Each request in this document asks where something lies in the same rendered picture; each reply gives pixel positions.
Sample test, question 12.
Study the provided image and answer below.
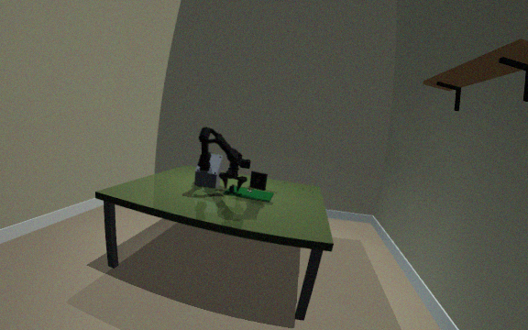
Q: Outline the green circuit board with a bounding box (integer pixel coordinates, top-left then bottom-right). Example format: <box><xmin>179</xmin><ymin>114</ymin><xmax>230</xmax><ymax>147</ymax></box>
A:
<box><xmin>223</xmin><ymin>186</ymin><xmax>274</xmax><ymax>203</ymax></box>

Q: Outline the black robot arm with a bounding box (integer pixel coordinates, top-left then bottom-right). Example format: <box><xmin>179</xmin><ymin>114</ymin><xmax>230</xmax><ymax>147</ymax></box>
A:
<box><xmin>197</xmin><ymin>126</ymin><xmax>250</xmax><ymax>179</ymax></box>

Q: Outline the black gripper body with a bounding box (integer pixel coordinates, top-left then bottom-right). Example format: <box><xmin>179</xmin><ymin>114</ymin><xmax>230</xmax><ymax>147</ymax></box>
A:
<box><xmin>219</xmin><ymin>166</ymin><xmax>248</xmax><ymax>182</ymax></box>

